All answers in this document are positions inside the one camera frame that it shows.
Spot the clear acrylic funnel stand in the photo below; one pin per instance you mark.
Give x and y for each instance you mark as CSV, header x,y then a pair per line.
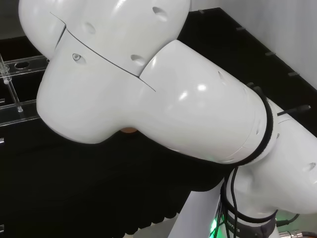
x,y
22,111

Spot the black bench cloth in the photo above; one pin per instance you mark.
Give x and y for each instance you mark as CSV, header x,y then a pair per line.
x,y
74,178

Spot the grey cloth clip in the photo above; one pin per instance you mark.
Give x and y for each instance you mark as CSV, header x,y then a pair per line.
x,y
293,73
270,53
241,28
1,227
1,140
200,11

